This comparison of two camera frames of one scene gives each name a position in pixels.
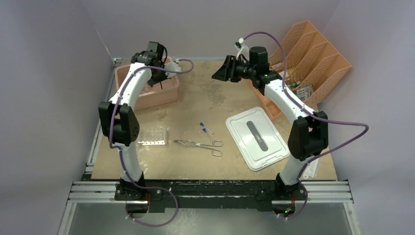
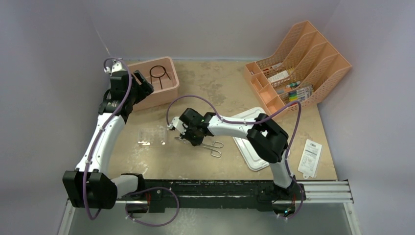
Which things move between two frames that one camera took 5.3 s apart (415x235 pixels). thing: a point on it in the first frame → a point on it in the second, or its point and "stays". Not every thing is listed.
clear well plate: (153, 136) stays
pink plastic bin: (160, 94) stays
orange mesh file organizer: (313, 66) stays
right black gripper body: (245, 71) → (191, 135)
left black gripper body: (157, 77) → (138, 92)
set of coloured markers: (303, 93) stays
